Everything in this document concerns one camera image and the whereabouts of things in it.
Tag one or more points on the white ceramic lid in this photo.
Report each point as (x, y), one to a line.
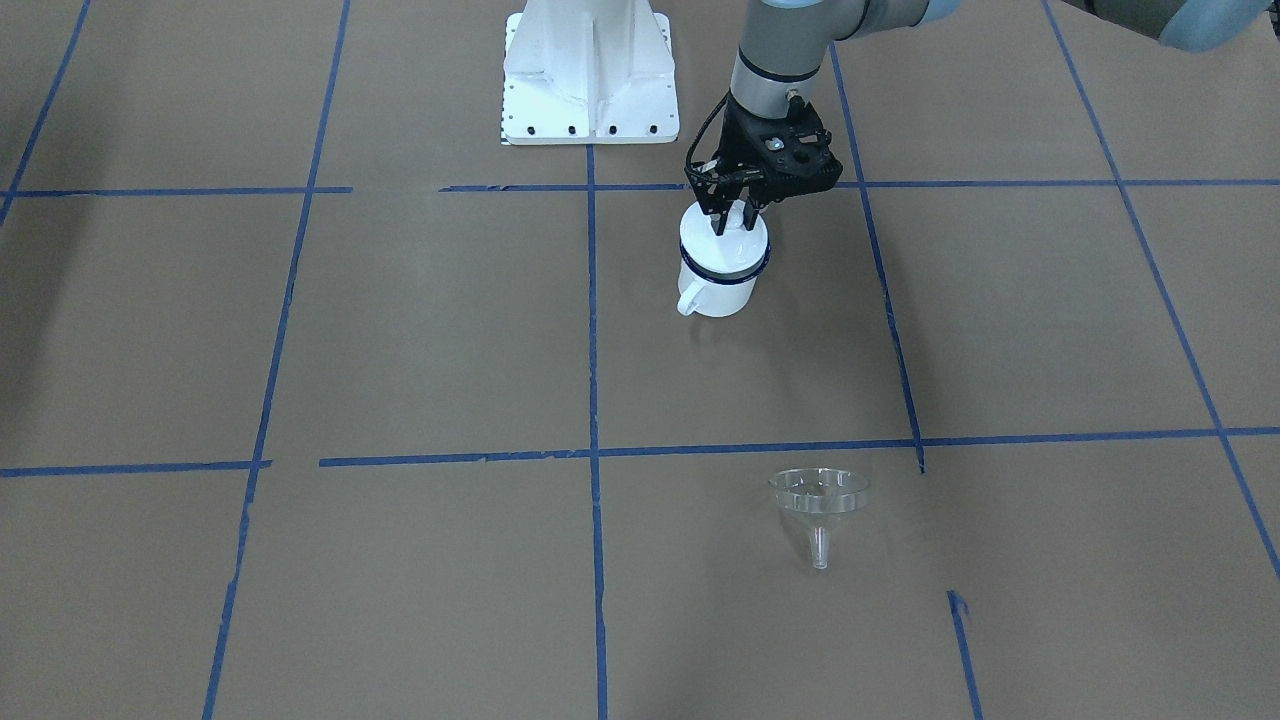
(734, 256)

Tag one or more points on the white enamel mug blue rim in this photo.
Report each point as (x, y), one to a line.
(709, 294)

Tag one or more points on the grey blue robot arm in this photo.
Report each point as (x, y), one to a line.
(783, 43)

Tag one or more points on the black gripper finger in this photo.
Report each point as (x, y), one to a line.
(719, 208)
(751, 212)

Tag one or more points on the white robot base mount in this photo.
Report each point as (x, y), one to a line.
(578, 72)

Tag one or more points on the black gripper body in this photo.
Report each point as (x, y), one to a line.
(737, 150)

